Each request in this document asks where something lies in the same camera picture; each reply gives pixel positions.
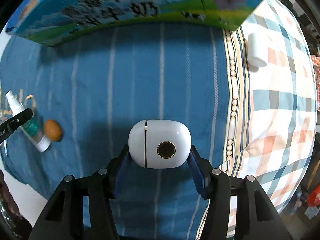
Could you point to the white spray bottle green label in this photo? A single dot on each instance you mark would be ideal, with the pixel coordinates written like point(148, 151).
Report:
point(30, 128)

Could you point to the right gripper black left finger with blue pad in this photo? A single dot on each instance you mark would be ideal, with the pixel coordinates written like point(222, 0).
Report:
point(62, 216)

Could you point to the small white cylinder bottle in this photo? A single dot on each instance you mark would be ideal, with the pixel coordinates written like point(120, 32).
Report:
point(257, 50)

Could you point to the orange floral cloth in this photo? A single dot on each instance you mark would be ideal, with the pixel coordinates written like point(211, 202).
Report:
point(316, 67)

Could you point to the plaid checked blanket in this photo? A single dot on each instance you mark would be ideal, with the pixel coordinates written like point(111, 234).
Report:
point(271, 114)

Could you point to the white earbud case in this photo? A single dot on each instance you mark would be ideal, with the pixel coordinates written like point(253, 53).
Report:
point(159, 144)

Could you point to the blue striped blanket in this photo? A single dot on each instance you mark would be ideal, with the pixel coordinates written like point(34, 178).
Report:
point(99, 86)

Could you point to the small brown egg-shaped object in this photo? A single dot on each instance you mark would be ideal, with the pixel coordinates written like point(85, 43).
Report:
point(53, 130)

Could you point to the cardboard box blue printed outside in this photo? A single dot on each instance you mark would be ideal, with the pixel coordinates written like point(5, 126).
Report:
point(52, 22)

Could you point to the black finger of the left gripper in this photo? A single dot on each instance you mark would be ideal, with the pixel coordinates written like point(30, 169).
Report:
point(8, 127)

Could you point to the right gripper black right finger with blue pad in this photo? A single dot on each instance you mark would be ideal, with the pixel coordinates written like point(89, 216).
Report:
point(256, 216)

